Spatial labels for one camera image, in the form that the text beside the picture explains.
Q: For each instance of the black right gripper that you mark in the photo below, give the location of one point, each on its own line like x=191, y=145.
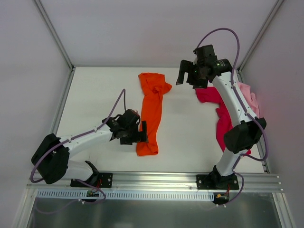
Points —
x=193, y=75

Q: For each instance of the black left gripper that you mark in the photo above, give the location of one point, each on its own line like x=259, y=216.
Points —
x=132, y=137

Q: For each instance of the orange t shirt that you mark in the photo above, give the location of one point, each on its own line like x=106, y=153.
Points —
x=154, y=87

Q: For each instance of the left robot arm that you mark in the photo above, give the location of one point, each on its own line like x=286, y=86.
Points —
x=52, y=159

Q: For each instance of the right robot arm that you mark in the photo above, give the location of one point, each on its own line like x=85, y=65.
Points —
x=246, y=126

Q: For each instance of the magenta t shirt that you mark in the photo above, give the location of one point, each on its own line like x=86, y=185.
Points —
x=211, y=95

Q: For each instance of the light pink t shirt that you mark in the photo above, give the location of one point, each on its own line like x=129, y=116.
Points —
x=250, y=97

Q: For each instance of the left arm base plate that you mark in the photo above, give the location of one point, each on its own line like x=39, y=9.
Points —
x=101, y=180

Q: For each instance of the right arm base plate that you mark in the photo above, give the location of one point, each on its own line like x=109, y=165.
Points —
x=209, y=182

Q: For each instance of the white slotted cable duct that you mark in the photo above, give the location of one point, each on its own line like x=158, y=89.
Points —
x=126, y=194

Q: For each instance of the left aluminium frame post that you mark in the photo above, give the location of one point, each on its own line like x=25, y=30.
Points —
x=47, y=20

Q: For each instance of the aluminium frame post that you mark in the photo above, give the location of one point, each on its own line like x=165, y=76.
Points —
x=47, y=20
x=266, y=23

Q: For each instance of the right aluminium frame post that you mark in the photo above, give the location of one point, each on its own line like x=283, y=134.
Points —
x=266, y=23

